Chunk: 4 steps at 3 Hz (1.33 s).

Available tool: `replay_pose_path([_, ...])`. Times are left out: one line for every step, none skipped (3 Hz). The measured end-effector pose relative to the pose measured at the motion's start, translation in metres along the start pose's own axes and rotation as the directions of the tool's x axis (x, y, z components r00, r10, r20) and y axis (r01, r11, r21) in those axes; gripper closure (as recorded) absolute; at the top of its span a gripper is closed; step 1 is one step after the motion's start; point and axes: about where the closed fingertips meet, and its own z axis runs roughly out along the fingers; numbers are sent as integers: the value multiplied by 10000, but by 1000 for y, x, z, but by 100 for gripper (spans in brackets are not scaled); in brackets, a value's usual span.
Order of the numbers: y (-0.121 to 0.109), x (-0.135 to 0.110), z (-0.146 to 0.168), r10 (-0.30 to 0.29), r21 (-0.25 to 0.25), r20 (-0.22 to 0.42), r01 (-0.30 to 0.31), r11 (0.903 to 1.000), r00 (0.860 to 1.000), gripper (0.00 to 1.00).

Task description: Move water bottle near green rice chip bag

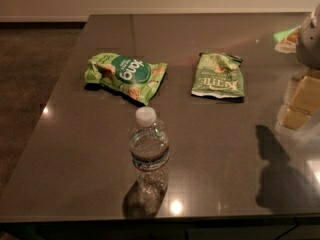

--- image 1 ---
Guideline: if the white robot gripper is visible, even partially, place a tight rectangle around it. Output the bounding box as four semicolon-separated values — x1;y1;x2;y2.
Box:
281;4;320;130

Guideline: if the clear plastic water bottle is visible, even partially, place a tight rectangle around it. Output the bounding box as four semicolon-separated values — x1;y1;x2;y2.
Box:
129;107;169;192

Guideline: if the green snack bag at edge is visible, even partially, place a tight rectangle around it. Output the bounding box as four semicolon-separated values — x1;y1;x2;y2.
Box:
273;26;301;54

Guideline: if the green kettle chip bag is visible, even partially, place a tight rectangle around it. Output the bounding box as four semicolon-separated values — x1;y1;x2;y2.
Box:
191;53;245;99

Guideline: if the green rice chip bag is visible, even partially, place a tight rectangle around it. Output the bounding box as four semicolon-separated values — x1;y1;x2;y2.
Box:
84;53;167;105

